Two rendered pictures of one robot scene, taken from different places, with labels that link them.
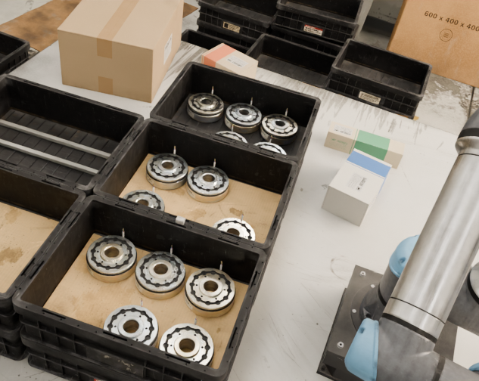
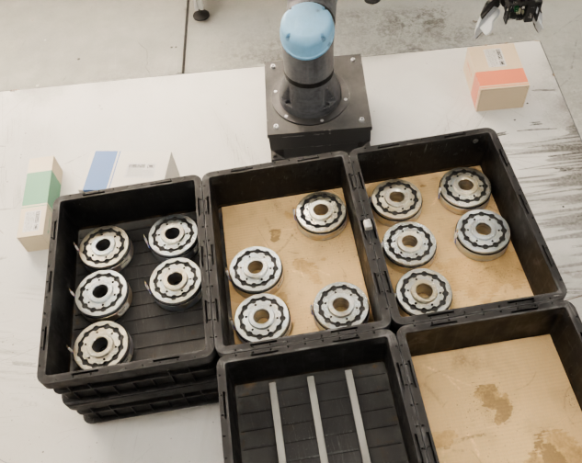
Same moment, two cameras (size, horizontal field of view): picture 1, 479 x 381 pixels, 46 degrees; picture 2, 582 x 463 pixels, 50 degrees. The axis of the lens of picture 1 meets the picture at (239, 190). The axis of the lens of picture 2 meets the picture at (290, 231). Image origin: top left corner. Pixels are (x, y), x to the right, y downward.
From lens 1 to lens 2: 127 cm
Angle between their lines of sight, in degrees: 61
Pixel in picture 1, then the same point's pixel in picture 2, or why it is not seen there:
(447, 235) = not seen: outside the picture
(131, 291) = (439, 265)
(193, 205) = (293, 275)
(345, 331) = (345, 120)
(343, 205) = not seen: hidden behind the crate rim
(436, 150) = (5, 146)
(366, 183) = (137, 162)
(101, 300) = (467, 281)
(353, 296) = (305, 126)
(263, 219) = (268, 208)
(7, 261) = (498, 393)
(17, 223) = (448, 424)
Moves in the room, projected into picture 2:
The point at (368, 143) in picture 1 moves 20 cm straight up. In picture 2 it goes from (47, 190) to (9, 132)
